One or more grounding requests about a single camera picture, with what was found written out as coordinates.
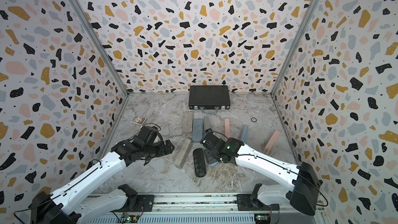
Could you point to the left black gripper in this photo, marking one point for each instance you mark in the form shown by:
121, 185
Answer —
163, 151

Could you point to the pink glasses case grey lining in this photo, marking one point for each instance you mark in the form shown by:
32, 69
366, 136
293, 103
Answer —
227, 130

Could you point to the black case beige lining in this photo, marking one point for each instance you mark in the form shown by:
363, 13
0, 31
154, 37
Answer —
199, 162

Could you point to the grey case mint lining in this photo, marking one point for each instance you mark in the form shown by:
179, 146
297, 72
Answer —
197, 130

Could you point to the mint green glasses case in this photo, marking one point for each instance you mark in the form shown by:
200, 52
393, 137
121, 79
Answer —
183, 153

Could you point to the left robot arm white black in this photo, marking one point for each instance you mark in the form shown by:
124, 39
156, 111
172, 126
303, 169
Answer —
69, 204

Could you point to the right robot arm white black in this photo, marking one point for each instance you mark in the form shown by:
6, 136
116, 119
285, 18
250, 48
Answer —
299, 184

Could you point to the closed pink glasses case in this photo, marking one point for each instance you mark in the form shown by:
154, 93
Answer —
271, 142

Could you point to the playing card box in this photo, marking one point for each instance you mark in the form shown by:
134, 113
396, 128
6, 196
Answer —
138, 120

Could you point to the black ribbed briefcase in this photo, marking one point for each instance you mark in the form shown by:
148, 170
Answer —
209, 98

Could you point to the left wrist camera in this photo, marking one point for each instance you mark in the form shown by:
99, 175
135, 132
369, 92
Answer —
148, 135

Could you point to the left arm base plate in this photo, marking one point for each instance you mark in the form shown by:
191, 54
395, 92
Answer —
138, 203

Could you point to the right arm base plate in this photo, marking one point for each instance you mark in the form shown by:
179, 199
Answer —
245, 203

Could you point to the aluminium front rail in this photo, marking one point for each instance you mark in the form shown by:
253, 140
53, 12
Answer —
210, 208

